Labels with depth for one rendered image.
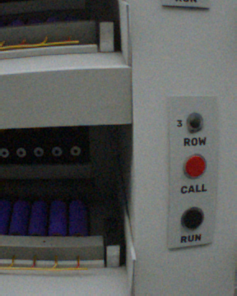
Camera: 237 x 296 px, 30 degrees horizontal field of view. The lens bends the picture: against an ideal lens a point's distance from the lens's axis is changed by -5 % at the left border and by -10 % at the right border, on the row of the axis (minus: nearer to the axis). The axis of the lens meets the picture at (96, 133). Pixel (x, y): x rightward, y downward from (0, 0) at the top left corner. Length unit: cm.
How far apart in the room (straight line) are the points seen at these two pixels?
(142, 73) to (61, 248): 17
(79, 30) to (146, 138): 12
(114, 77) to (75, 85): 3
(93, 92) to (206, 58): 9
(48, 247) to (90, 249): 4
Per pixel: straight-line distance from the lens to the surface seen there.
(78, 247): 41
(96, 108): 34
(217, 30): 35
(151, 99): 34
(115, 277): 41
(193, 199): 35
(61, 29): 41
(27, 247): 41
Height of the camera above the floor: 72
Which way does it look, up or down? 6 degrees down
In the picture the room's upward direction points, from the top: 2 degrees counter-clockwise
